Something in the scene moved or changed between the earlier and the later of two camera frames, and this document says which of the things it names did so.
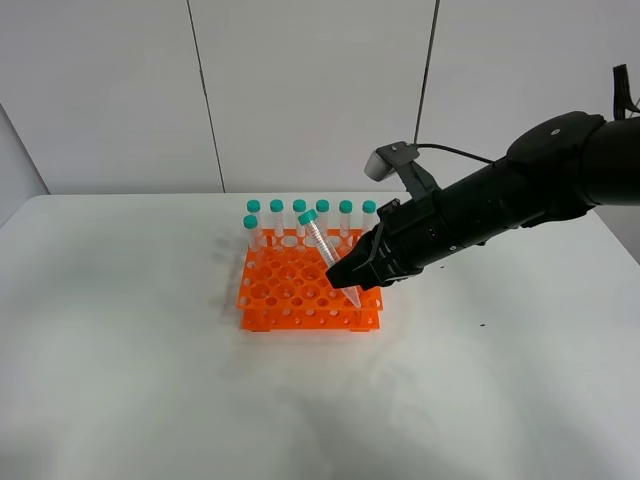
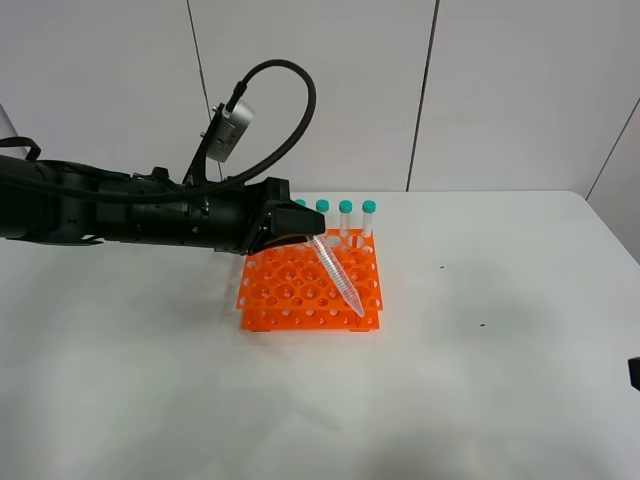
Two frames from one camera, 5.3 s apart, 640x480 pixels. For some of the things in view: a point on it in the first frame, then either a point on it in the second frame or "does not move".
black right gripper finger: [359, 276] -> [634, 370]
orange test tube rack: [284, 288] does not move
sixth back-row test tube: [369, 208] does not move
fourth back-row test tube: [322, 208] does not move
